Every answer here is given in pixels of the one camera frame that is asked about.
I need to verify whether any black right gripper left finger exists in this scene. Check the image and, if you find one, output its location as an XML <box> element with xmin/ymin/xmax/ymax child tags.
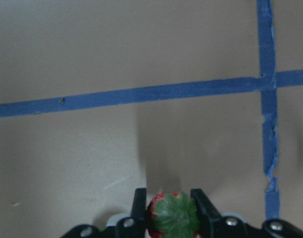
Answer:
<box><xmin>115</xmin><ymin>188</ymin><xmax>147</xmax><ymax>238</ymax></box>

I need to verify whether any lone strawberry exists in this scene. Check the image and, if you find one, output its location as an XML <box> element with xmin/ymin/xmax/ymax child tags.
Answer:
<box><xmin>146</xmin><ymin>192</ymin><xmax>200</xmax><ymax>238</ymax></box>

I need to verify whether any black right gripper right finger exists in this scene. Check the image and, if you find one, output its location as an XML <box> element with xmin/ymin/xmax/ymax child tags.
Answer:
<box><xmin>191</xmin><ymin>188</ymin><xmax>248</xmax><ymax>238</ymax></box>

